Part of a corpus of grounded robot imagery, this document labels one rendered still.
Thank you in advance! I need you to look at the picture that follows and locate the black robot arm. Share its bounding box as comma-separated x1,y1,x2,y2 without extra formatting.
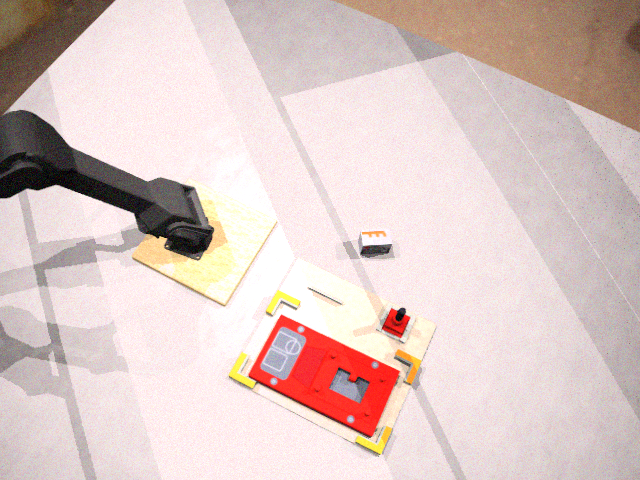
0,110,214,261

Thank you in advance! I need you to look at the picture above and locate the red flat rectangular plate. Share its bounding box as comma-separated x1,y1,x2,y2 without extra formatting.
249,315,400,438

